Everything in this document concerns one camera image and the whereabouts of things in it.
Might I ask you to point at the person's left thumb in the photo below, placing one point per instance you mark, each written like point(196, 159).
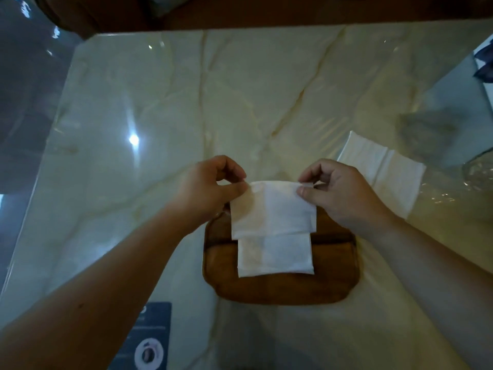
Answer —
point(233, 191)

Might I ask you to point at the stack of white napkins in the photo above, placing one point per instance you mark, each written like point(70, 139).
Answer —
point(389, 173)

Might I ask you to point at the person's left hand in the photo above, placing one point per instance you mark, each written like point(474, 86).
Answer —
point(202, 190)

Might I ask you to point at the person's right hand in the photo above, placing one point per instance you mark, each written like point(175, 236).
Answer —
point(346, 196)

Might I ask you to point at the person's right thumb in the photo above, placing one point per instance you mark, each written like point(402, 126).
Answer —
point(308, 196)

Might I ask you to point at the person's left forearm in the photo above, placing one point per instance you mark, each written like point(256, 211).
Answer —
point(96, 288)

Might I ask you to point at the white paper napkin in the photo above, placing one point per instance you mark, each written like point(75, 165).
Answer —
point(275, 256)
point(273, 210)

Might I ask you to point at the dark blue printed card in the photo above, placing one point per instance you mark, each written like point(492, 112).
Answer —
point(150, 341)

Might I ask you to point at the person's right forearm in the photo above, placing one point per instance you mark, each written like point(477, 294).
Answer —
point(439, 281)

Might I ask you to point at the brown wooden tray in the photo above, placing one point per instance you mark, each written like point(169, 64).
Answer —
point(287, 287)

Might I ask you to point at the brown wooden furniture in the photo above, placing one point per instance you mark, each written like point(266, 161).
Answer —
point(269, 11)

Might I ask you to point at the dark blue cloth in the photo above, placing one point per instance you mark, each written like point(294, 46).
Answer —
point(486, 63)

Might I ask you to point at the clear plastic table cover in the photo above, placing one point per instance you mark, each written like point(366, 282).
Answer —
point(238, 107)

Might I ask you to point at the clear glass bowl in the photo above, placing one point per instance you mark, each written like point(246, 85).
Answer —
point(479, 171)

